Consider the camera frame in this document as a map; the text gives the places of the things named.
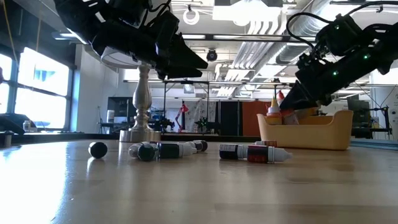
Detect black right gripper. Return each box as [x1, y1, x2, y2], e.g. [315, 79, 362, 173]
[279, 46, 379, 111]

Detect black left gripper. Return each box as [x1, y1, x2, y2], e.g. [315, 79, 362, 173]
[91, 19, 209, 80]

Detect yellow cap food coloring bottle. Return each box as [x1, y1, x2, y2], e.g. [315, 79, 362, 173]
[266, 96, 283, 126]

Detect beige plastic basket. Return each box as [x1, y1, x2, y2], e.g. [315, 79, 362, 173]
[256, 110, 354, 151]

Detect small navy food coloring bottle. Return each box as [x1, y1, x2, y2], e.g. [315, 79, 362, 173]
[185, 139, 209, 154]

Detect orange partition panel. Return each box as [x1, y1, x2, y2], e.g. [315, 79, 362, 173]
[242, 101, 280, 137]

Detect white shade silver table lamp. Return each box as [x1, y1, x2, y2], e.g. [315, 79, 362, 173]
[100, 0, 174, 143]

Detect black background monitor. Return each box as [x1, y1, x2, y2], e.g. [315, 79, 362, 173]
[347, 98, 373, 126]

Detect black partition panel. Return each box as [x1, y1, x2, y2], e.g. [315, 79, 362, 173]
[218, 100, 241, 136]

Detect blue mat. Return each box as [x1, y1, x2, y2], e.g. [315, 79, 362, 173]
[348, 138, 398, 151]

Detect black monitor stand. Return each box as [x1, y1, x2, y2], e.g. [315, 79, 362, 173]
[369, 105, 392, 139]

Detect large bright window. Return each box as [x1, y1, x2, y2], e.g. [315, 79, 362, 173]
[0, 46, 75, 132]

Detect black background station frame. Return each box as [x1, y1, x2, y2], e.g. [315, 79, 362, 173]
[162, 80, 210, 133]

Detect black ceiling camera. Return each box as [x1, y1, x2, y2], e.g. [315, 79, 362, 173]
[206, 49, 219, 63]

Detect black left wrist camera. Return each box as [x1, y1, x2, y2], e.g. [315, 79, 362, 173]
[145, 10, 181, 47]

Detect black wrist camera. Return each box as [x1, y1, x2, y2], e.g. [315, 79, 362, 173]
[145, 10, 181, 47]
[315, 14, 363, 57]

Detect white ceiling ring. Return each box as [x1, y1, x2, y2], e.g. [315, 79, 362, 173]
[182, 7, 201, 26]

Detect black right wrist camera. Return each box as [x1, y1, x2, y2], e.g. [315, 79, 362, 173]
[315, 14, 363, 57]

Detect silver ventilation duct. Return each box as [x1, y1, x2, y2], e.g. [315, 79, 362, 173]
[269, 4, 346, 65]

